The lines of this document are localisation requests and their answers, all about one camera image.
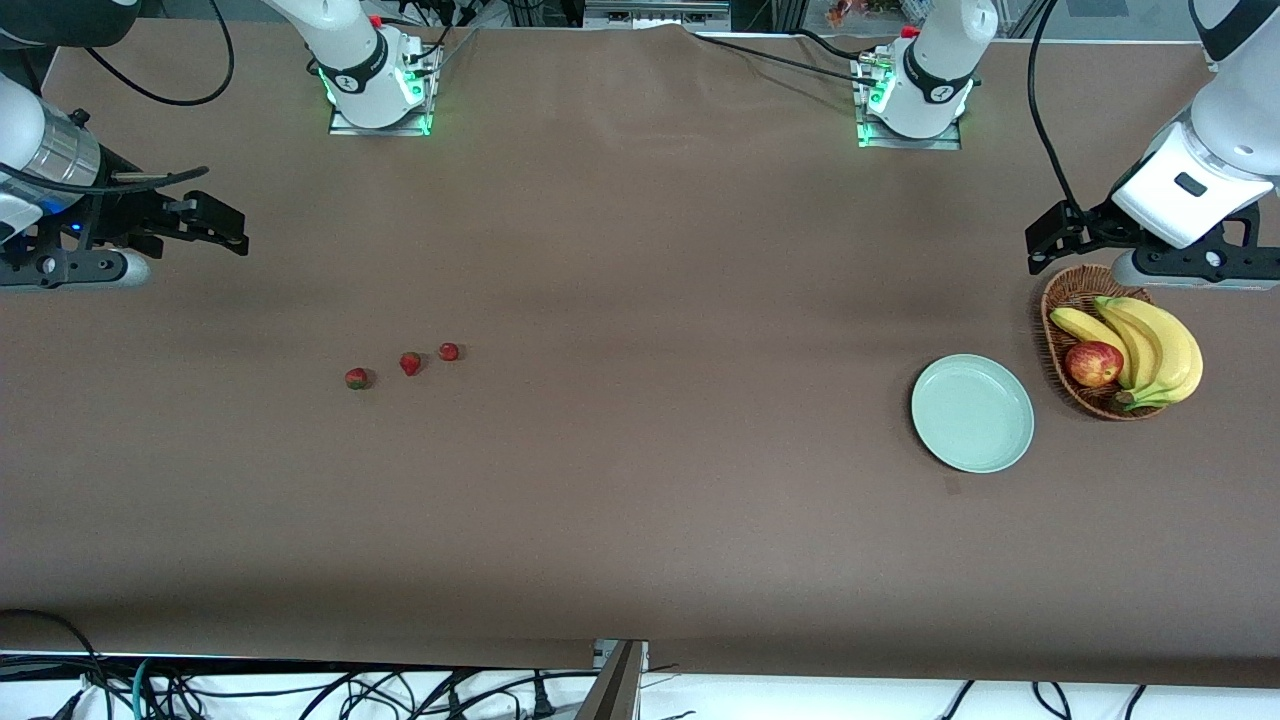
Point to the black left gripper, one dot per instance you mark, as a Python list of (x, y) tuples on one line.
[(1094, 222)]

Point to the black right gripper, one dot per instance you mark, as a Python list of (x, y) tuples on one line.
[(122, 213)]

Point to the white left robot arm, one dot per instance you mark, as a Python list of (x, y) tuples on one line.
[(935, 60)]

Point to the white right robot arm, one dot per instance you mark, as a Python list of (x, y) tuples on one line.
[(350, 50)]

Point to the pale green plate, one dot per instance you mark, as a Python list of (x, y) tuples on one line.
[(972, 413)]

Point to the brown wicker basket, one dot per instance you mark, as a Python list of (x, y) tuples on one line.
[(1075, 290)]

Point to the short yellow banana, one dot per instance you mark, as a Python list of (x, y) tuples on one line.
[(1085, 325)]

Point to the red apple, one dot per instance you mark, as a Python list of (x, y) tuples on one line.
[(1093, 364)]

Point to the long yellow banana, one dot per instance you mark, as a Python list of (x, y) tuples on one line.
[(1185, 360)]

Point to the orange object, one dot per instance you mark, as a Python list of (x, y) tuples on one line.
[(848, 12)]

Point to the grey device box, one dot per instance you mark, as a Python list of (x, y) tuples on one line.
[(655, 12)]

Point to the brown table cover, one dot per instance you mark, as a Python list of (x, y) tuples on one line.
[(620, 520)]

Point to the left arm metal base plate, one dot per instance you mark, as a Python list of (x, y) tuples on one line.
[(950, 143)]

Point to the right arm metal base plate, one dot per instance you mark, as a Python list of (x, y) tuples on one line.
[(345, 127)]

